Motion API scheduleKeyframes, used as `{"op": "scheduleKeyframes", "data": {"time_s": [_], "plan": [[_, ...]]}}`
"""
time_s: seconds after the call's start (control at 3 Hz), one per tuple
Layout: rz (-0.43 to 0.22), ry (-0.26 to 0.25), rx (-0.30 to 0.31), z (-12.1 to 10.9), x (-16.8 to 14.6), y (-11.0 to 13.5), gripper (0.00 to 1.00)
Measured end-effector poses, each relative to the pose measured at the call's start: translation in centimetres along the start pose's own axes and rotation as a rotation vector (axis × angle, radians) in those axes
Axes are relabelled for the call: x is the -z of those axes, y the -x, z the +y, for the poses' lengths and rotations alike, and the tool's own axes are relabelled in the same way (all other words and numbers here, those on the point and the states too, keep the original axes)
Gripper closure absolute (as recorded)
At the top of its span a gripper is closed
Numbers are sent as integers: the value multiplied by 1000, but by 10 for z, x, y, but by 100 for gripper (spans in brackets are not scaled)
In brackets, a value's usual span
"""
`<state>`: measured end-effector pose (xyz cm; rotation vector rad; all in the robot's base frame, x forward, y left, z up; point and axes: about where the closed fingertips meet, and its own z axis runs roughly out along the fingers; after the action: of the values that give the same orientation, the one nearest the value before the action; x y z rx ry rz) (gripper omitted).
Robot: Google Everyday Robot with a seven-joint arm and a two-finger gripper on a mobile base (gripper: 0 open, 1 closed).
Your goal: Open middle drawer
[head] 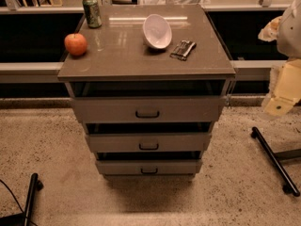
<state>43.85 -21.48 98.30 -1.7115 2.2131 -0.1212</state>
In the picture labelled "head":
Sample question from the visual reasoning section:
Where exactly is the black cable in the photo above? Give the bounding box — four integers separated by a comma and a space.
0, 178, 39, 226

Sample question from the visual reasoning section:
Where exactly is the dark snack bar packet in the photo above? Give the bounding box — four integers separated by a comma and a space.
170, 40, 197, 61

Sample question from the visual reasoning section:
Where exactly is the grey top drawer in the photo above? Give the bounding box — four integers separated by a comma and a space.
71, 96, 225, 123

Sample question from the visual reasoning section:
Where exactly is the grey drawer cabinet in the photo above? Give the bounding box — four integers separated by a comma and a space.
56, 4, 237, 183

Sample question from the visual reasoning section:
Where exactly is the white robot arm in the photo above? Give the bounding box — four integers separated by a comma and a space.
258, 0, 301, 117

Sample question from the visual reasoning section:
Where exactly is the white bowl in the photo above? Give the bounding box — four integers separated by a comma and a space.
142, 14, 172, 50

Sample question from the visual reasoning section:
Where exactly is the black base leg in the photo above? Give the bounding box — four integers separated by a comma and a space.
0, 173, 43, 226
251, 127, 301, 197

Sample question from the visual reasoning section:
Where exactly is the black left base leg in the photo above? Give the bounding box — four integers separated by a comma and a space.
0, 173, 43, 226

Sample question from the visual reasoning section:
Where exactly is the green soda can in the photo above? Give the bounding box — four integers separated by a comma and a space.
82, 0, 102, 28

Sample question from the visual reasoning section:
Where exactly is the red apple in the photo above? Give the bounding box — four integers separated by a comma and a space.
64, 33, 87, 56

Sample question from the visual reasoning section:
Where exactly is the black right base leg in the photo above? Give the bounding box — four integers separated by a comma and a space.
251, 127, 301, 197

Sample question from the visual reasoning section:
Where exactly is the grey metal railing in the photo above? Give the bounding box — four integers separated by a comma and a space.
0, 0, 293, 83

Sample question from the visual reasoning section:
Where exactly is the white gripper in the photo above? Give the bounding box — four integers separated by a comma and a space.
258, 16, 301, 117

